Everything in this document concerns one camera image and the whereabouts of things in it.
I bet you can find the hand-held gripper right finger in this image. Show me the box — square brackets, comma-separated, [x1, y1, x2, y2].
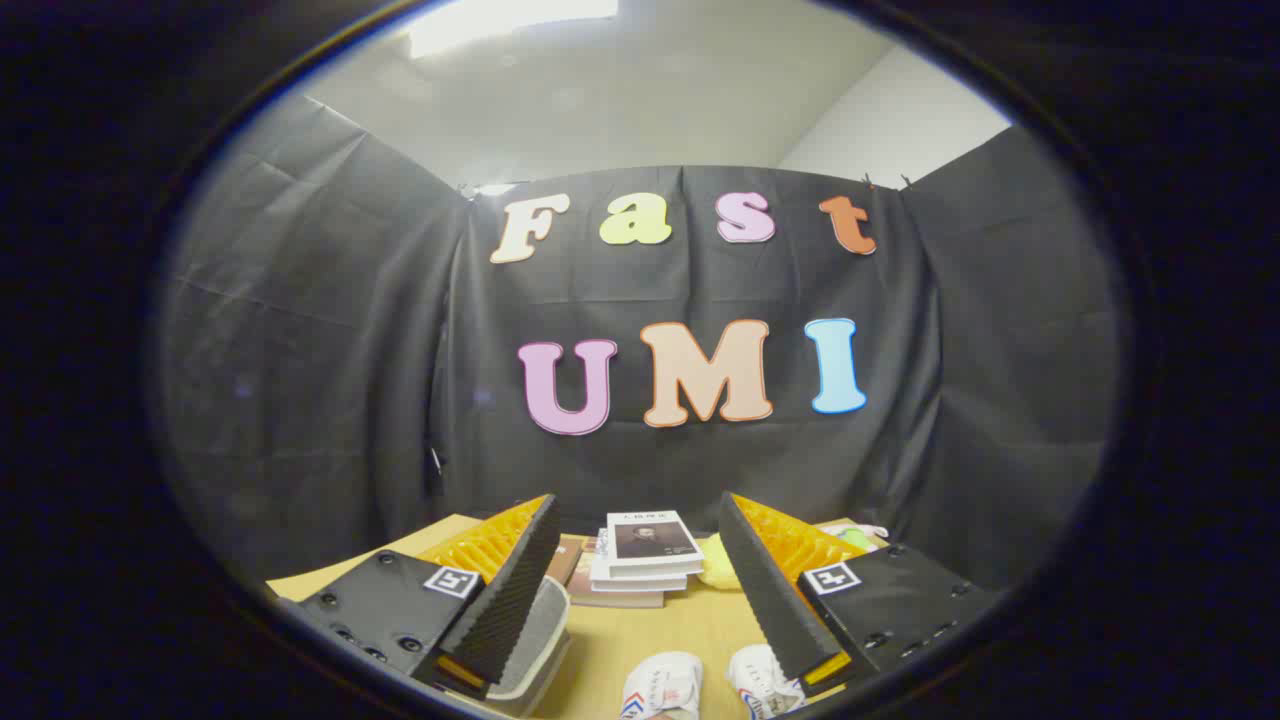
[718, 490, 1007, 696]

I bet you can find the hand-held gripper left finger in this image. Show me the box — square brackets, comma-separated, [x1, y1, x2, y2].
[268, 493, 563, 701]

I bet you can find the cream fabric storage box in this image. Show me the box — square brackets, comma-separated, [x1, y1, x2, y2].
[485, 575, 573, 719]

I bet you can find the white canvas shoe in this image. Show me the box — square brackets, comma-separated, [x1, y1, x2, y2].
[620, 652, 704, 720]
[727, 644, 807, 720]

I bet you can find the yellow plush toy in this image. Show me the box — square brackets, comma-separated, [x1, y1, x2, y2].
[697, 535, 743, 591]

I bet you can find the brown cover book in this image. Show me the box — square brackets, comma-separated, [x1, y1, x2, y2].
[545, 535, 587, 587]

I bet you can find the patterned cover book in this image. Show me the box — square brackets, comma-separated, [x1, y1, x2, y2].
[567, 540, 666, 609]

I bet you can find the pink and green plush toy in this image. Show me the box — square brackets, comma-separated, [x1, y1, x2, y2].
[820, 520, 889, 551]

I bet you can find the plain white book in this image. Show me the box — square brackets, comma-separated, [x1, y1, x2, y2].
[590, 528, 691, 593]

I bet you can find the white portrait cover book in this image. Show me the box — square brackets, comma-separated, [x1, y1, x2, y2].
[607, 510, 705, 579]

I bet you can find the black backdrop cloth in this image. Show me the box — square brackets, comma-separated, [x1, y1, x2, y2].
[160, 95, 1121, 591]

